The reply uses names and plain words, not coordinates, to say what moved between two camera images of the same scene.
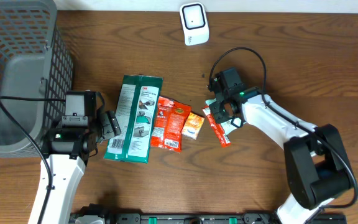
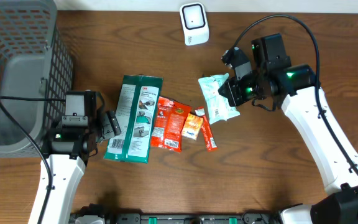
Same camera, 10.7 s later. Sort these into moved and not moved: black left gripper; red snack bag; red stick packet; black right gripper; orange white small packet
Moved: black right gripper; red stick packet
Not moved: black left gripper; red snack bag; orange white small packet
